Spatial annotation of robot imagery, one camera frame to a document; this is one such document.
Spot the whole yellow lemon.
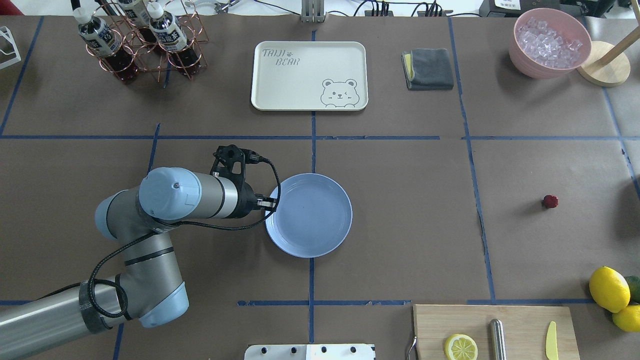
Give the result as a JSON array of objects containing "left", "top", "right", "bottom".
[{"left": 589, "top": 266, "right": 631, "bottom": 313}]

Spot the wooden cutting board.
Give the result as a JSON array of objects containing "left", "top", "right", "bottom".
[{"left": 412, "top": 304, "right": 582, "bottom": 360}]

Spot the cream bear tray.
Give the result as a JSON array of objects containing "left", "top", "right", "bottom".
[{"left": 251, "top": 41, "right": 369, "bottom": 112}]

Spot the yellow plastic knife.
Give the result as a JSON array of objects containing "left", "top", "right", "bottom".
[{"left": 545, "top": 320, "right": 559, "bottom": 360}]

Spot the wooden cup stand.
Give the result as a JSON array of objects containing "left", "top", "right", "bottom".
[{"left": 577, "top": 27, "right": 640, "bottom": 87}]

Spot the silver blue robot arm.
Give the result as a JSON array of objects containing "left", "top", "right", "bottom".
[{"left": 1, "top": 167, "right": 279, "bottom": 360}]

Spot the tea bottle near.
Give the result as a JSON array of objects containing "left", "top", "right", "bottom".
[{"left": 72, "top": 7, "right": 138, "bottom": 82}]

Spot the aluminium frame post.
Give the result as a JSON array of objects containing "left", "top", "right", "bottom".
[{"left": 301, "top": 0, "right": 326, "bottom": 23}]

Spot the green lime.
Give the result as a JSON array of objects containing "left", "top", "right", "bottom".
[{"left": 624, "top": 275, "right": 640, "bottom": 304}]

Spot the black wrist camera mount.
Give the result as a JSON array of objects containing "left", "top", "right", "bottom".
[{"left": 209, "top": 145, "right": 265, "bottom": 183}]

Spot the grey folded cloth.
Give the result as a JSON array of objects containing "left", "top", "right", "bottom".
[{"left": 401, "top": 48, "right": 454, "bottom": 91}]

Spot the white wire cup rack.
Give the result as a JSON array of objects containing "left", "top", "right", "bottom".
[{"left": 0, "top": 26, "right": 22, "bottom": 69}]

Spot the tea bottle middle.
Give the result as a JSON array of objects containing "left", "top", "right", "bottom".
[{"left": 146, "top": 1, "right": 201, "bottom": 77}]

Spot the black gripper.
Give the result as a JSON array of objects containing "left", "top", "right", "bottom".
[{"left": 254, "top": 194, "right": 279, "bottom": 210}]

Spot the pink bowl of ice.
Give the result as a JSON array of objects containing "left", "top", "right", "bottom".
[{"left": 509, "top": 7, "right": 592, "bottom": 79}]

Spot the tea bottle far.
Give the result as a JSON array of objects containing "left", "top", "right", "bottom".
[{"left": 116, "top": 0, "right": 158, "bottom": 44}]

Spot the copper wire bottle rack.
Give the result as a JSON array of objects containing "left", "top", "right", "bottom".
[{"left": 71, "top": 0, "right": 208, "bottom": 78}]

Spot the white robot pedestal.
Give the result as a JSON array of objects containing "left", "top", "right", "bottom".
[{"left": 244, "top": 342, "right": 377, "bottom": 360}]

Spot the red strawberry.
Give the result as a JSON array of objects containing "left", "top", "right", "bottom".
[{"left": 541, "top": 194, "right": 559, "bottom": 209}]

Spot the tea bottle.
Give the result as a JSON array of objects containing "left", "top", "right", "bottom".
[
  {"left": 146, "top": 1, "right": 201, "bottom": 77},
  {"left": 116, "top": 0, "right": 158, "bottom": 44},
  {"left": 72, "top": 7, "right": 138, "bottom": 82}
]

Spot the lemon half slice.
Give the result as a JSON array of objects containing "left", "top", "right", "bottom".
[{"left": 443, "top": 333, "right": 479, "bottom": 360}]

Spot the blue round plate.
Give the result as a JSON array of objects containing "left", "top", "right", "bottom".
[{"left": 265, "top": 173, "right": 353, "bottom": 258}]

